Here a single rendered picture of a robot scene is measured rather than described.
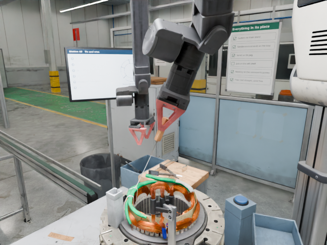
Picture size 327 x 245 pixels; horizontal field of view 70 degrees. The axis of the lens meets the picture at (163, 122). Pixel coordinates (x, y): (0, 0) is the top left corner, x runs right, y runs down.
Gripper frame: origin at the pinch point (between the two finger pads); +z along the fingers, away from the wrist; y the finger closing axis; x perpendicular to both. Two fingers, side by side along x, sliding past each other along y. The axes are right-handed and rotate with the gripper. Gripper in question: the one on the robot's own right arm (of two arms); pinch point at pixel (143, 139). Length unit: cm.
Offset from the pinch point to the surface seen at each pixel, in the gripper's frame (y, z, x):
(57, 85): -855, 69, -781
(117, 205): 41.8, 1.9, 10.0
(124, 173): 6.6, 12.9, -6.0
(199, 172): 1.2, 10.9, 23.7
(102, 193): -83, 85, -76
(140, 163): -5.1, 13.0, -3.6
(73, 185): -21, 41, -55
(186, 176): 5.8, 10.9, 19.4
